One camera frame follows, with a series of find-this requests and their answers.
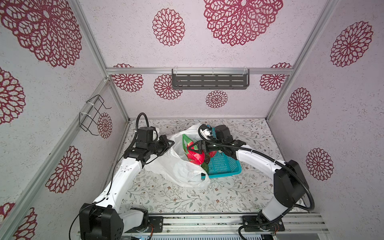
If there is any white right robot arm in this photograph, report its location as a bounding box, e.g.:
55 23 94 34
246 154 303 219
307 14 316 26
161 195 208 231
198 125 315 225

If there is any teal plastic basket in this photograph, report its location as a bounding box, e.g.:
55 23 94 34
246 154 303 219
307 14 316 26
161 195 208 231
201 143 242 180

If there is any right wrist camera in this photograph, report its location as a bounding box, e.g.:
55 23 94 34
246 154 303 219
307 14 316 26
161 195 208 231
200 125 214 140

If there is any red dragon fruit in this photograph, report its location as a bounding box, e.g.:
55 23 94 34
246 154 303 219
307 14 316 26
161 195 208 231
182 134 217 165

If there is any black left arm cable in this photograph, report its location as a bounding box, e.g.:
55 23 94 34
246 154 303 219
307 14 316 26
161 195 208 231
68 112 160 240

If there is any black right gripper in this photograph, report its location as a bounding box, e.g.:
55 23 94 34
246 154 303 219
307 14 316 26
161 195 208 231
188 138 225 155

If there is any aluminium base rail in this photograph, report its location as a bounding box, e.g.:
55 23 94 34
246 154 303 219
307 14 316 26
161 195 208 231
119 212 329 238

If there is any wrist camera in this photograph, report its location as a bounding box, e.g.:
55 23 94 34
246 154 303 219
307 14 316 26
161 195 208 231
200 125 214 140
136 127 157 149

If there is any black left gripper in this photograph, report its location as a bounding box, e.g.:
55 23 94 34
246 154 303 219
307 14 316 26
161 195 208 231
148 134 175 157

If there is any white plastic bag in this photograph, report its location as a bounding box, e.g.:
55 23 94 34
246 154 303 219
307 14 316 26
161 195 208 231
144 124 211 189

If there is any black wire wall rack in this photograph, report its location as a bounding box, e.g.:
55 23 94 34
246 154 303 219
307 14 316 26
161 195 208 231
78 95 111 136

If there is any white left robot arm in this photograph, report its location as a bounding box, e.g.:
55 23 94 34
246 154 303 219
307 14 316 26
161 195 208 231
79 135 175 240

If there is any dark grey wall shelf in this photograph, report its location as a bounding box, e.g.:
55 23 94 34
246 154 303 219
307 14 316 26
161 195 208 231
171 69 250 90

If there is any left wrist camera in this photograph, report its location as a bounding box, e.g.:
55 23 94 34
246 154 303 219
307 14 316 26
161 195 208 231
136 127 157 149

